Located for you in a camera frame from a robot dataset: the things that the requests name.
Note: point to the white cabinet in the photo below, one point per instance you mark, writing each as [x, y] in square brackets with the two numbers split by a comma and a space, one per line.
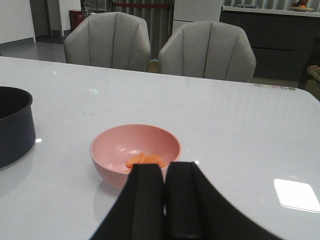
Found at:
[186, 11]

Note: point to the right grey chair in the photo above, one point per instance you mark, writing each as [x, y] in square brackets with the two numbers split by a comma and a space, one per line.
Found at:
[209, 50]

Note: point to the orange ham slices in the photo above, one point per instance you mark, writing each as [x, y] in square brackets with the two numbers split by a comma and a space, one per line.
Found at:
[142, 158]

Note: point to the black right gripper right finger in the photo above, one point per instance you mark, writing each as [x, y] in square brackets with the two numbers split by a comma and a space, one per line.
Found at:
[196, 210]

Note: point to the left grey chair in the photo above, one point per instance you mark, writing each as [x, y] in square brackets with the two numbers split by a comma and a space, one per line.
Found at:
[114, 40]

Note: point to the pink bowl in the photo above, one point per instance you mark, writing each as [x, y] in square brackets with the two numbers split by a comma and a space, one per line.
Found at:
[112, 148]

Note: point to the grey chair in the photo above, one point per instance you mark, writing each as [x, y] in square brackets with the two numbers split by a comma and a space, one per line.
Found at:
[209, 50]
[114, 40]

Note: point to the beige cushion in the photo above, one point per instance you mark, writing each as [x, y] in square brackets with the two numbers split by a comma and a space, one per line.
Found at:
[313, 85]

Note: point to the coloured sticker strip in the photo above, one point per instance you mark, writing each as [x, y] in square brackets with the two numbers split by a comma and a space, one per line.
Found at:
[274, 87]

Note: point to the red bin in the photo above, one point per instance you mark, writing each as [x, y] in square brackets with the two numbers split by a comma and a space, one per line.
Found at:
[75, 18]

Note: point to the red barrier tape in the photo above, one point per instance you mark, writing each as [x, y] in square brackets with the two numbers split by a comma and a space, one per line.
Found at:
[145, 6]

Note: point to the dark sideboard counter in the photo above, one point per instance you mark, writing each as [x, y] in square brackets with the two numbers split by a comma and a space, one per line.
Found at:
[281, 40]

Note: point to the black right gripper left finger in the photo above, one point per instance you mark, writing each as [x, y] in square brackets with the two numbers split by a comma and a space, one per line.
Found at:
[138, 212]

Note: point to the fruit bowl on counter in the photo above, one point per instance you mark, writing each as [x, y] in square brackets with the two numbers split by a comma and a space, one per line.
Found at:
[301, 6]

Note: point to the dark blue saucepan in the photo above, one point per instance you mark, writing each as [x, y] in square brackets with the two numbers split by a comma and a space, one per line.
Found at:
[17, 131]

